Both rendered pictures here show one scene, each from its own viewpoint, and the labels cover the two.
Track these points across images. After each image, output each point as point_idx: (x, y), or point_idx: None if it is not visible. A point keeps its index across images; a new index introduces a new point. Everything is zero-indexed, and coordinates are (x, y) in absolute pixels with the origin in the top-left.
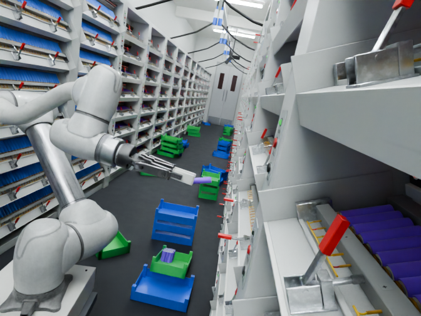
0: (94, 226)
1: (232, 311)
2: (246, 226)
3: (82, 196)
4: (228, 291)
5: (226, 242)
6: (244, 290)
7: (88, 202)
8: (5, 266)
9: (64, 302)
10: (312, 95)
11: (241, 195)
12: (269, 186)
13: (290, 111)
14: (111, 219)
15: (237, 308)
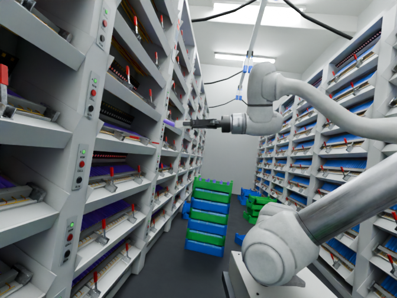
0: (257, 224)
1: (155, 157)
2: (133, 142)
3: (299, 212)
4: (133, 185)
5: (75, 227)
6: (162, 139)
7: (283, 211)
8: (337, 297)
9: (244, 265)
10: (173, 93)
11: (103, 136)
12: (166, 109)
13: (169, 91)
14: (252, 232)
15: (163, 143)
